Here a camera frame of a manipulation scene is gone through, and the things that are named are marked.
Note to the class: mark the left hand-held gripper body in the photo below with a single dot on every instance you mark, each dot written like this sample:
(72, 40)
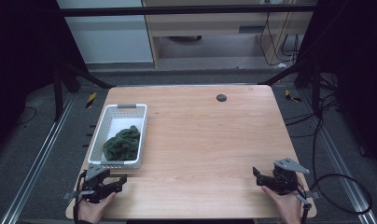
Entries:
(94, 186)

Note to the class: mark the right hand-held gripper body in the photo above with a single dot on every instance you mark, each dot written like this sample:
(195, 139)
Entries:
(284, 182)

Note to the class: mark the dark green cloth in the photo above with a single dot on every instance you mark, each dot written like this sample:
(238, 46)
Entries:
(122, 144)

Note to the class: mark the white plastic basket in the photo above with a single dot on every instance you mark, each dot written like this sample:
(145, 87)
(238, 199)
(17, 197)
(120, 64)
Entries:
(115, 119)

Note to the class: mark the person's left hand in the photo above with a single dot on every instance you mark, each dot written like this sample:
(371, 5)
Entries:
(91, 211)

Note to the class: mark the person's right hand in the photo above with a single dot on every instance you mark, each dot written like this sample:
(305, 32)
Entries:
(289, 208)

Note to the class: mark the yellow black striped tape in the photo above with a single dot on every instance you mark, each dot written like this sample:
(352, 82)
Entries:
(291, 96)
(90, 100)

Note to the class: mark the black metal stand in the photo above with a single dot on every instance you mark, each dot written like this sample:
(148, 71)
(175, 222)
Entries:
(58, 93)
(315, 90)

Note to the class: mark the black curtain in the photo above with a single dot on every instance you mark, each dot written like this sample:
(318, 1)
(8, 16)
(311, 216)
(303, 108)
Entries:
(357, 62)
(18, 62)

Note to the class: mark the white cabinet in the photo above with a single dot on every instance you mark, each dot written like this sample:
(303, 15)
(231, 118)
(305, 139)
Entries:
(108, 37)

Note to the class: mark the light wooden desk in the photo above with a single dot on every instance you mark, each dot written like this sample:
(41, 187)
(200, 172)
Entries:
(208, 23)

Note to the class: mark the black horizontal bar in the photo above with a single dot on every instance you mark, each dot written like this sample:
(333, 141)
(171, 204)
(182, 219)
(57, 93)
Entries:
(177, 10)

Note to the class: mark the aluminium floor rail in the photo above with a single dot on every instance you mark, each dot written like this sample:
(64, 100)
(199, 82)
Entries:
(339, 161)
(37, 161)

